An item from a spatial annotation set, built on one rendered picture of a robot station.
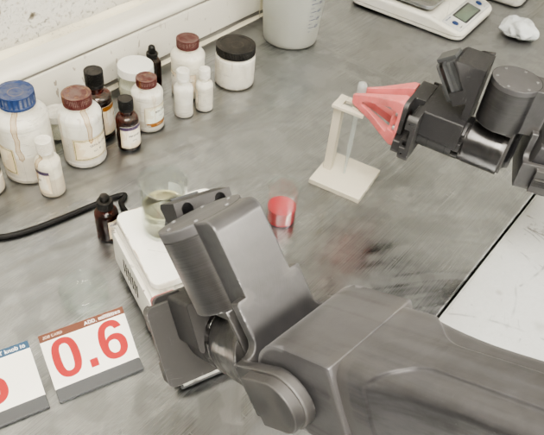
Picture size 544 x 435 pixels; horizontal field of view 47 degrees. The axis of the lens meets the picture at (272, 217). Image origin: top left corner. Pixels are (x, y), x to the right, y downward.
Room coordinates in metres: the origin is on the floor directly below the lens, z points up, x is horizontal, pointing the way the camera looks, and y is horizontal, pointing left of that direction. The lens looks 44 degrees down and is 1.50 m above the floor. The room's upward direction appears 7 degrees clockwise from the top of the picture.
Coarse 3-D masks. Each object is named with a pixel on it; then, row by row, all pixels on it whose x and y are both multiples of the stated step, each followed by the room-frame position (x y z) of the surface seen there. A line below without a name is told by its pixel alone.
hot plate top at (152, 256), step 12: (120, 216) 0.50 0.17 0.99; (132, 216) 0.50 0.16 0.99; (120, 228) 0.48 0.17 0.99; (132, 228) 0.48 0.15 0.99; (132, 240) 0.47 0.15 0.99; (144, 240) 0.47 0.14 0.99; (132, 252) 0.45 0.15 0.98; (144, 252) 0.45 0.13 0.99; (156, 252) 0.45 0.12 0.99; (144, 264) 0.43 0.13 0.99; (156, 264) 0.44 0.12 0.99; (168, 264) 0.44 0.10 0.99; (156, 276) 0.42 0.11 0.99; (168, 276) 0.42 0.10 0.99; (156, 288) 0.41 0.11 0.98
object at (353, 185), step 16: (336, 112) 0.73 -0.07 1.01; (352, 112) 0.71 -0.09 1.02; (336, 128) 0.72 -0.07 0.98; (336, 144) 0.73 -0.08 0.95; (336, 160) 0.75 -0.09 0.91; (352, 160) 0.75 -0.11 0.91; (320, 176) 0.71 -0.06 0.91; (336, 176) 0.71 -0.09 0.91; (352, 176) 0.72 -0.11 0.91; (368, 176) 0.72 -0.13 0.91; (336, 192) 0.68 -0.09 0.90; (352, 192) 0.68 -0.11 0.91
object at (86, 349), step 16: (112, 320) 0.40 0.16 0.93; (64, 336) 0.37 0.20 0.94; (80, 336) 0.37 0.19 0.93; (96, 336) 0.38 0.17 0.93; (112, 336) 0.38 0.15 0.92; (128, 336) 0.39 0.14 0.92; (48, 352) 0.35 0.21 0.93; (64, 352) 0.36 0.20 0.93; (80, 352) 0.36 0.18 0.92; (96, 352) 0.36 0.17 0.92; (112, 352) 0.37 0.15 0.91; (128, 352) 0.37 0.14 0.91; (64, 368) 0.34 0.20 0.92; (80, 368) 0.35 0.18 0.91; (96, 368) 0.35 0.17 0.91
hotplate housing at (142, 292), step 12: (120, 240) 0.48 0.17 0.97; (120, 252) 0.48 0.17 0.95; (120, 264) 0.48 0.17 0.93; (132, 264) 0.45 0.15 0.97; (132, 276) 0.44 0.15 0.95; (144, 276) 0.43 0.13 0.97; (132, 288) 0.45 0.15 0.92; (144, 288) 0.42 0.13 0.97; (168, 288) 0.42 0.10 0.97; (144, 300) 0.41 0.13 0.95; (216, 372) 0.36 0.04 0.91; (192, 384) 0.35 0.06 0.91
